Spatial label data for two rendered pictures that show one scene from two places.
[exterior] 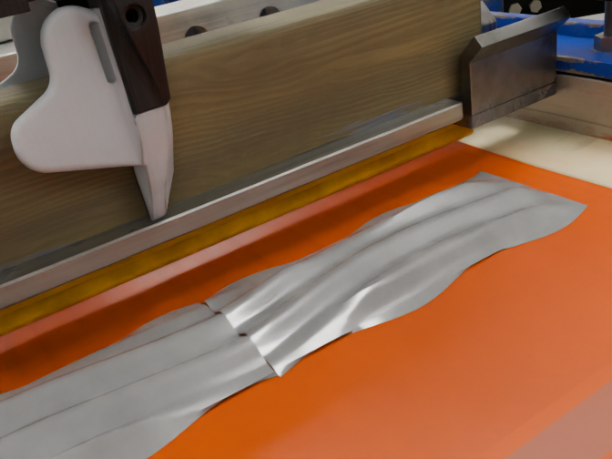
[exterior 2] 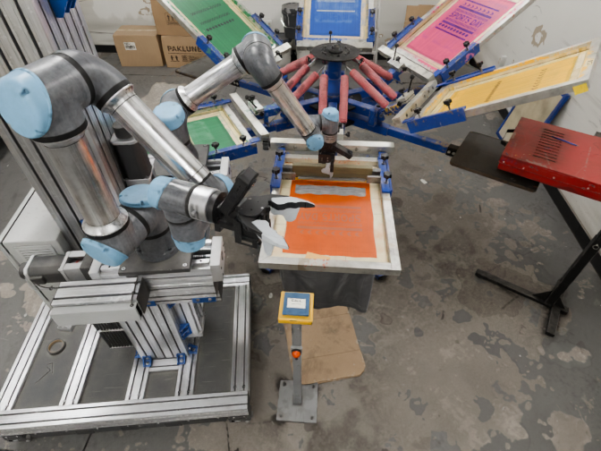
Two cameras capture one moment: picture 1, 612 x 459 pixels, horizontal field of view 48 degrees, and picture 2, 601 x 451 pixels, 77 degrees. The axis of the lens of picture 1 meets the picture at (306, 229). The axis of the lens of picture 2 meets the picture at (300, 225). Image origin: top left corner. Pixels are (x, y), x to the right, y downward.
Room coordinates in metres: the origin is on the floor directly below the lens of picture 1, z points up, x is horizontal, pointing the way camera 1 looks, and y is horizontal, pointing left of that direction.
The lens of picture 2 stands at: (-1.11, -0.66, 2.20)
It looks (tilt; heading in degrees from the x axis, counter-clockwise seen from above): 45 degrees down; 33
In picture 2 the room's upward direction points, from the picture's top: straight up
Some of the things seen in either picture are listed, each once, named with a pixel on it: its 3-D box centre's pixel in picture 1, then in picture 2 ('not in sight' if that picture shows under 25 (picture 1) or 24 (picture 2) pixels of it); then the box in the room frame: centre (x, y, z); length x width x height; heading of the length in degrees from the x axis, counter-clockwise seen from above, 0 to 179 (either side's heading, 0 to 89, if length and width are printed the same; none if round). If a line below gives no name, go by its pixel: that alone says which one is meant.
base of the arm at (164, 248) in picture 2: not in sight; (156, 234); (-0.65, 0.20, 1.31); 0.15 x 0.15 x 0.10
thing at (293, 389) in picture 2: not in sight; (297, 361); (-0.44, -0.20, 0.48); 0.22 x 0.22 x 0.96; 29
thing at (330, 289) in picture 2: not in sight; (326, 284); (-0.14, -0.17, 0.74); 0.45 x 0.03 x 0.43; 119
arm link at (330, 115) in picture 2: not in sight; (329, 121); (0.29, 0.09, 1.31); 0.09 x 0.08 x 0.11; 132
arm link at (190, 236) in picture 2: not in sight; (190, 224); (-0.71, -0.08, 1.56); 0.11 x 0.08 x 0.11; 12
